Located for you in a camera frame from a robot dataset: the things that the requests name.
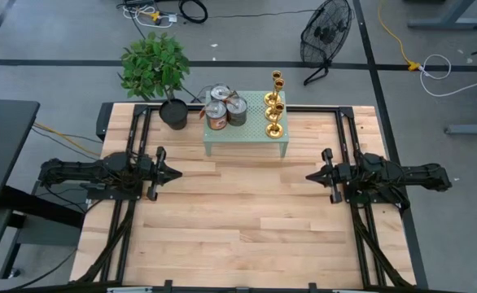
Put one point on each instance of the green leafy plant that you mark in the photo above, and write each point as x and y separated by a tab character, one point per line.
153	65

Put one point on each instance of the scented candle tin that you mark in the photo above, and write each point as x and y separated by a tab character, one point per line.
237	110
221	91
216	115

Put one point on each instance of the black desk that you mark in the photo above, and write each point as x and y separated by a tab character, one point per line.
2	138

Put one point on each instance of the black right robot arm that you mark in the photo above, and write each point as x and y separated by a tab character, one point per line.
421	175

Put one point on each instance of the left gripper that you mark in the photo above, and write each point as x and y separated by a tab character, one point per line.
155	173

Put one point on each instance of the green perforated metal shelf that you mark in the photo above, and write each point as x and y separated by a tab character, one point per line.
255	130

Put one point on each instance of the grey desk foot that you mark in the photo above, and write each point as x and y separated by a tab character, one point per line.
446	23
472	129

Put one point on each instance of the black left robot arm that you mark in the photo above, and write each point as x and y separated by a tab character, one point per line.
80	169

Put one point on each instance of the brass candlestick holder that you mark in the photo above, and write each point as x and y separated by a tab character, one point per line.
272	99
274	130
273	114

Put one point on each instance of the black table clamp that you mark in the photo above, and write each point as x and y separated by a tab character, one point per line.
167	285
312	287

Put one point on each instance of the black floor fan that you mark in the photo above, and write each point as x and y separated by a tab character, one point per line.
324	36

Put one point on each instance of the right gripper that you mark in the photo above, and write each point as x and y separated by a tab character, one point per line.
348	175

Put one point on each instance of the black plant pot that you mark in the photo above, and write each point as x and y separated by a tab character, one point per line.
173	114

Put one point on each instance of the silver aluminium extrusion bar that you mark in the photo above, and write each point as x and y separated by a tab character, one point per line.
128	289

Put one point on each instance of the black aluminium rig frame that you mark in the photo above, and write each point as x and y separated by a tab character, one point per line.
346	130

